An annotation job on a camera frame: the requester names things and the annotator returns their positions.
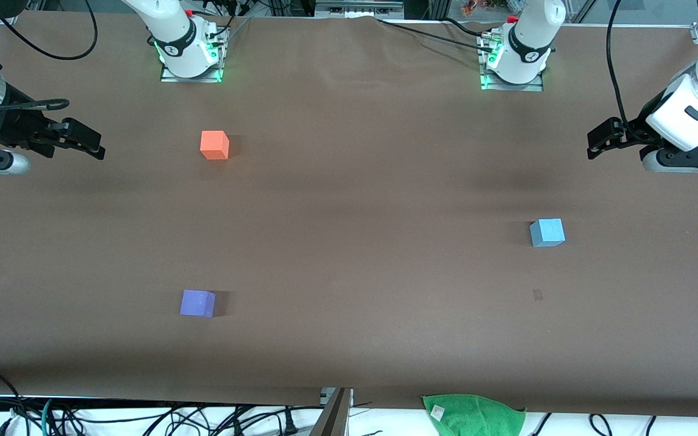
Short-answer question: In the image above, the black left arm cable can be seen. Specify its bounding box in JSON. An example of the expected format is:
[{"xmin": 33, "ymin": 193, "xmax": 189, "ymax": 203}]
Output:
[{"xmin": 606, "ymin": 0, "xmax": 646, "ymax": 131}]

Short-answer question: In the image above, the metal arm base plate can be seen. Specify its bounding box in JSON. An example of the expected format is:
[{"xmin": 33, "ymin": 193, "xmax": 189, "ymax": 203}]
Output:
[
  {"xmin": 480, "ymin": 35, "xmax": 545, "ymax": 92},
  {"xmin": 160, "ymin": 29, "xmax": 225, "ymax": 83}
]

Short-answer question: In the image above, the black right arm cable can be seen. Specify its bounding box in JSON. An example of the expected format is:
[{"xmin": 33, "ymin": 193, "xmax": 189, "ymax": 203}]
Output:
[{"xmin": 0, "ymin": 0, "xmax": 99, "ymax": 113}]

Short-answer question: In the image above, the light blue block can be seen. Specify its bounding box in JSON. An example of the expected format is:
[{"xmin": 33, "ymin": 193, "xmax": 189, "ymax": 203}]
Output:
[{"xmin": 529, "ymin": 218, "xmax": 566, "ymax": 248}]

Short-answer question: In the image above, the purple block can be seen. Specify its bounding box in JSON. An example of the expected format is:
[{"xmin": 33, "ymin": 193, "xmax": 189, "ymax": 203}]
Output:
[{"xmin": 180, "ymin": 289, "xmax": 216, "ymax": 318}]

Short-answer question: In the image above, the green cloth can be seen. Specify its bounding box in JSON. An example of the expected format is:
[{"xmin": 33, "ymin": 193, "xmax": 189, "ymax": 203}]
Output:
[{"xmin": 422, "ymin": 394, "xmax": 527, "ymax": 436}]

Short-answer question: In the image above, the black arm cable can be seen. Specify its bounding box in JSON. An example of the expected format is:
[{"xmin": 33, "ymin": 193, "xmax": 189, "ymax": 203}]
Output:
[
  {"xmin": 0, "ymin": 0, "xmax": 99, "ymax": 113},
  {"xmin": 606, "ymin": 0, "xmax": 646, "ymax": 131}
]

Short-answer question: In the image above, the brown table cover sheet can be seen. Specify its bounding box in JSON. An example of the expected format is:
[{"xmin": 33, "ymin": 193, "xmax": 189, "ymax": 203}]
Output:
[{"xmin": 0, "ymin": 11, "xmax": 698, "ymax": 418}]

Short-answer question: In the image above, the black cable on table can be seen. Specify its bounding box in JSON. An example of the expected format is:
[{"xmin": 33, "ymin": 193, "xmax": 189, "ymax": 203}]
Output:
[{"xmin": 376, "ymin": 18, "xmax": 495, "ymax": 50}]

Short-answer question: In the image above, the orange block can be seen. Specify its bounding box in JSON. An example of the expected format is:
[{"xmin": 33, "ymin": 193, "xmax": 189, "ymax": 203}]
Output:
[{"xmin": 200, "ymin": 130, "xmax": 230, "ymax": 160}]

